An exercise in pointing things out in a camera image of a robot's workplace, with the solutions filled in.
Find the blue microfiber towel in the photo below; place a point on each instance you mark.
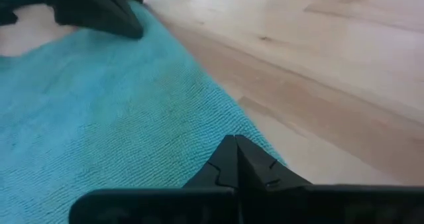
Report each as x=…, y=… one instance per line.
x=99, y=118

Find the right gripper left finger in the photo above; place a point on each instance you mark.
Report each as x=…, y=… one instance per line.
x=165, y=204

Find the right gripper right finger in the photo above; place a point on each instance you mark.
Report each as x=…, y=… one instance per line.
x=314, y=204

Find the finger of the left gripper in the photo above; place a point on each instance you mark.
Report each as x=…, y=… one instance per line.
x=86, y=8
x=126, y=15

